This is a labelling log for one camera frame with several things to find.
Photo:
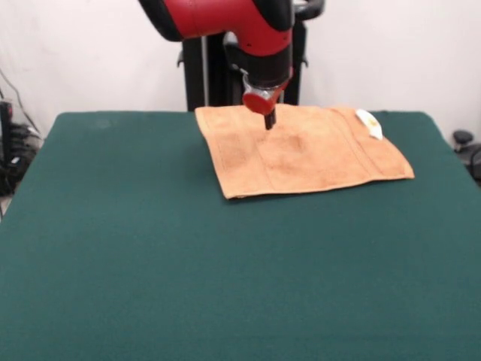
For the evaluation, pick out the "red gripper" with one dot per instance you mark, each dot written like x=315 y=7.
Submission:
x=259 y=103

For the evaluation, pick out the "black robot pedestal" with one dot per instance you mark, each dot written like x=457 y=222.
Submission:
x=195 y=75

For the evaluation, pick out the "orange terry towel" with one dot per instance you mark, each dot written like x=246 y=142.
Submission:
x=319 y=158

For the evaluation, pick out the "dark green table cloth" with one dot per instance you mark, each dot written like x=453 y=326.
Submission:
x=112 y=263

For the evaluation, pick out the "black equipment box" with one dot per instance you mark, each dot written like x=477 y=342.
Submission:
x=5 y=124

